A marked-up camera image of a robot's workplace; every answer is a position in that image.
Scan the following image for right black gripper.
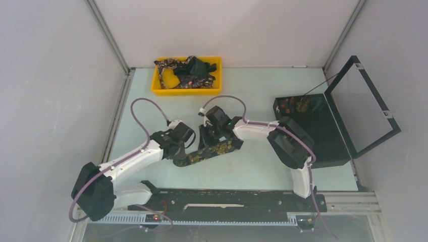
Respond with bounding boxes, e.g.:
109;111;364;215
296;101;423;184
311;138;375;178
198;124;223;151

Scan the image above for navy gold floral tie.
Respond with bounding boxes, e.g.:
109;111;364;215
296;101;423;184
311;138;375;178
173;139;244;167

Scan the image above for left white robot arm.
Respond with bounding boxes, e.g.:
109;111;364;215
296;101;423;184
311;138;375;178
71;119;195;221

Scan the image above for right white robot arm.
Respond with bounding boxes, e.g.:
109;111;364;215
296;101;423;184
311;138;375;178
199;106;314;211

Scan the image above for rolled ties in box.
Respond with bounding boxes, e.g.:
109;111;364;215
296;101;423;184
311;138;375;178
279;96;311;114

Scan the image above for black pink floral tie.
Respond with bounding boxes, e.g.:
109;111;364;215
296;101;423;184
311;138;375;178
154;58;216;89

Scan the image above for yellow plastic bin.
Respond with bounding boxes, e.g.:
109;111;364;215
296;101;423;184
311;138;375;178
151;55;223;96

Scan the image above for dark green tie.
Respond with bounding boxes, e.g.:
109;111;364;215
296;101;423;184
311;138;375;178
173;56;217;79

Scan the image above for black storage box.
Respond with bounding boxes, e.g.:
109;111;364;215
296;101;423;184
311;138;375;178
273;94;351;168

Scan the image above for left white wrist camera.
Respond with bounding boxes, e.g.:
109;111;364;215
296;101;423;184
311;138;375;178
167;119;183;129

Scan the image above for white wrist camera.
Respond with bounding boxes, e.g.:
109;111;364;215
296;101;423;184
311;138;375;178
198;107;209;127
167;119;183;129

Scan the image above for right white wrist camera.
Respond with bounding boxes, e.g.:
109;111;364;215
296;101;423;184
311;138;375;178
198;107;209;127

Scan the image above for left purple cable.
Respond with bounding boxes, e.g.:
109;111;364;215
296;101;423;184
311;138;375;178
68;97;175;232

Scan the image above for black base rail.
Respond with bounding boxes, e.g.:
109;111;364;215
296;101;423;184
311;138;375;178
145;189;328;223

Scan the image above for black box lid frame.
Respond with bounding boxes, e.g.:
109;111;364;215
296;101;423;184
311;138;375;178
324;55;401;159

